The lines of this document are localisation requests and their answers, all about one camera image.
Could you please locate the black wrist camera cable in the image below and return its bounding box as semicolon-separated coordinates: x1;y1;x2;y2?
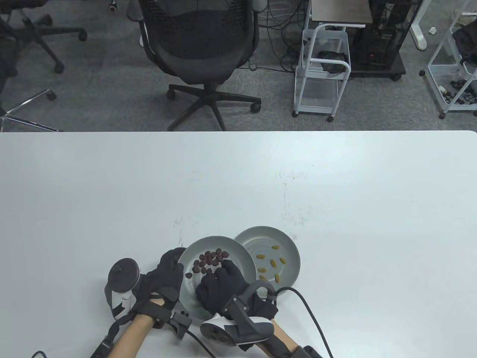
186;330;218;358

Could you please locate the grey left hand tracker controller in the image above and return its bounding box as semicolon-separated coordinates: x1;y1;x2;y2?
104;258;141;321

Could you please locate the person's left forearm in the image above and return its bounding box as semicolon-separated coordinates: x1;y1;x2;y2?
108;314;154;358

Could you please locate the white desk leg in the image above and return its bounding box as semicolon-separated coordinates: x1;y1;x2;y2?
409;0;433;51

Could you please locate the pile of small dark parts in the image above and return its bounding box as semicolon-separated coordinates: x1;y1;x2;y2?
442;78;477;106

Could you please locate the brown wooden board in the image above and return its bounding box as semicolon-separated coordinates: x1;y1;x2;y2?
311;0;373;27

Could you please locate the black left forearm sensor box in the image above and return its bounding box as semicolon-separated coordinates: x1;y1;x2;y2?
89;334;114;358

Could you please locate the chrome chair base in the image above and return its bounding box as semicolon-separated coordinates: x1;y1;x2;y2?
0;89;62;132

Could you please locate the black equipment rack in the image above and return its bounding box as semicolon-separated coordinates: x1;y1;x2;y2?
348;0;407;82

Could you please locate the black right forearm sensor box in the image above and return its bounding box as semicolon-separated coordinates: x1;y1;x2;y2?
294;345;325;358

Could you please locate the grey plate with dark raisins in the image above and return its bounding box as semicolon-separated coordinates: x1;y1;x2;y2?
178;236;258;322

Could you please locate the bundle of black floor cables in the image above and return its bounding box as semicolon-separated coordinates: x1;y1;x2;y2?
257;0;312;73

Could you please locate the person's left hand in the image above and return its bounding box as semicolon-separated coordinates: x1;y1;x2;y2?
132;248;186;321

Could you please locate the black bag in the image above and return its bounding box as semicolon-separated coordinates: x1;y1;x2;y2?
452;24;477;67
317;50;347;74

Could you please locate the white wire cart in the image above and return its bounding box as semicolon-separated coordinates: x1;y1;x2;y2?
419;0;477;120

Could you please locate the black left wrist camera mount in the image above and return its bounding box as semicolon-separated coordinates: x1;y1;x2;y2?
152;310;192;340

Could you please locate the group of golden raisins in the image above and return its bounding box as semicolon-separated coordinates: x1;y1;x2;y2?
256;244;287;282

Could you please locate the black mesh office chair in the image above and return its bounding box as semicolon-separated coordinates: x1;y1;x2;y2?
127;0;262;132

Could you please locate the black right hand cable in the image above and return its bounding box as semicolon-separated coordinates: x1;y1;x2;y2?
275;287;334;358

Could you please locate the person's right hand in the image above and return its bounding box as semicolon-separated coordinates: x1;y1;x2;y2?
196;260;250;317

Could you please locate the black swivel chair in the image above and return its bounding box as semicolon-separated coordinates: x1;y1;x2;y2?
0;0;88;75

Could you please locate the pile of dark red raisins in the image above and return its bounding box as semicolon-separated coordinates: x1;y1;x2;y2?
185;248;229;278

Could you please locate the person's right forearm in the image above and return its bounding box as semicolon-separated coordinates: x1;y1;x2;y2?
238;319;325;358

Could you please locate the white rolling cart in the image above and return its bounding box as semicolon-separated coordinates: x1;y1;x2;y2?
292;23;352;123

